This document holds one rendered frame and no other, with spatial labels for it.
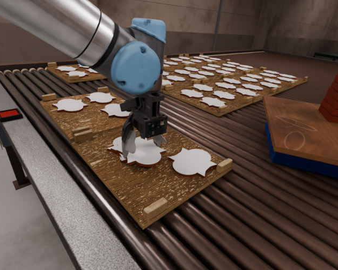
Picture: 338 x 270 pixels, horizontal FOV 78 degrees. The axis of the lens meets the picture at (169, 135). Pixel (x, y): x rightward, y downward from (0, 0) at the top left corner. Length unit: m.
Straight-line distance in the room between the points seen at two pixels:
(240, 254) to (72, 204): 0.39
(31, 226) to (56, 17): 1.63
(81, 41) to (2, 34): 3.12
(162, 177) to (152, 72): 0.34
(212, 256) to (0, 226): 1.62
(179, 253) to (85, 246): 0.19
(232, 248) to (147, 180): 0.26
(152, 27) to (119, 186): 0.38
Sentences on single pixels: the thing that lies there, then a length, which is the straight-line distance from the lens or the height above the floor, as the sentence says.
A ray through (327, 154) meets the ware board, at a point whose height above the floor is 1.04.
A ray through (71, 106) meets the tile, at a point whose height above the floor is 0.95.
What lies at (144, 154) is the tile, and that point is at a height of 0.97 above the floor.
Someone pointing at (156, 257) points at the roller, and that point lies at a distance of 0.47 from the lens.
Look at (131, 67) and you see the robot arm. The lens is 0.31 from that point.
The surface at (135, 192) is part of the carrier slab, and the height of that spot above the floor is 0.94.
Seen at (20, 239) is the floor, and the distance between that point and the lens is 1.78.
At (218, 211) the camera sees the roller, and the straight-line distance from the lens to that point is 0.56.
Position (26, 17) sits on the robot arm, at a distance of 0.30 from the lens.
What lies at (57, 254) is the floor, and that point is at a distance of 1.63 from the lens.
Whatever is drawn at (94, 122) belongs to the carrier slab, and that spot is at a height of 0.94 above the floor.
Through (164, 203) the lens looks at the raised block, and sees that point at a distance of 0.49.
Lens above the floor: 1.33
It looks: 29 degrees down
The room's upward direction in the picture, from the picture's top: 6 degrees clockwise
